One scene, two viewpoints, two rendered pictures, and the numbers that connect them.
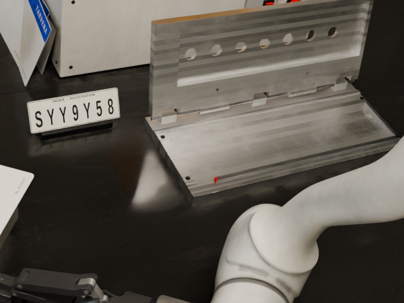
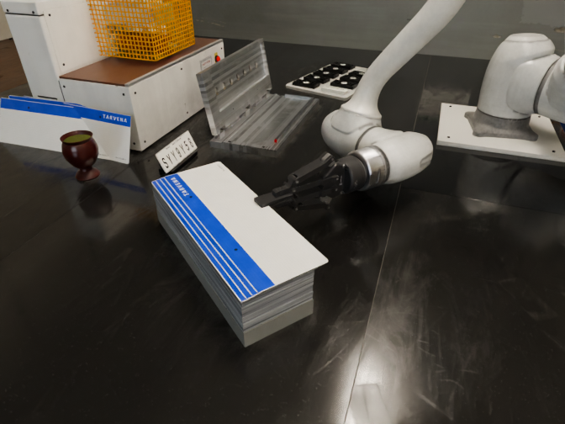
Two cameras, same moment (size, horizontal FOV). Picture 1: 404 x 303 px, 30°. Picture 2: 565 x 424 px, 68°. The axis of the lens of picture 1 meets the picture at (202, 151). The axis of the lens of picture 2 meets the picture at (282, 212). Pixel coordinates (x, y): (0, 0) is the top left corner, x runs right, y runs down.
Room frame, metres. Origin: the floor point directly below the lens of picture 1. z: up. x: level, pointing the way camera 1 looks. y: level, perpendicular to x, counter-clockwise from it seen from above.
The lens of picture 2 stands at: (0.00, 0.63, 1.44)
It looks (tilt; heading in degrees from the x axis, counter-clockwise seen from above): 34 degrees down; 322
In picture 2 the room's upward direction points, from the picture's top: straight up
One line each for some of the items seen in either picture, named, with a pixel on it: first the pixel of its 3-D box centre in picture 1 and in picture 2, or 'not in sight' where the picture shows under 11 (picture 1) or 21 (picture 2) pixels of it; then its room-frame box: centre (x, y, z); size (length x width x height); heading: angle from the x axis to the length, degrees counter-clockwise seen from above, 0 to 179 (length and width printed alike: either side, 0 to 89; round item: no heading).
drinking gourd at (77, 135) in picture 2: not in sight; (82, 156); (1.07, 0.45, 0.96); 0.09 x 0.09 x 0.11
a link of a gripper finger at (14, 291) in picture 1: (58, 297); (311, 181); (0.54, 0.14, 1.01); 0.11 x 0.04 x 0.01; 85
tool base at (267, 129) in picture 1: (278, 133); (270, 119); (1.05, -0.13, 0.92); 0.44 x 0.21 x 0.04; 123
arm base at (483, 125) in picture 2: not in sight; (499, 116); (0.59, -0.68, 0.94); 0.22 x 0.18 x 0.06; 132
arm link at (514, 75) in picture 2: not in sight; (519, 74); (0.56, -0.67, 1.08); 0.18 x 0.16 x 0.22; 1
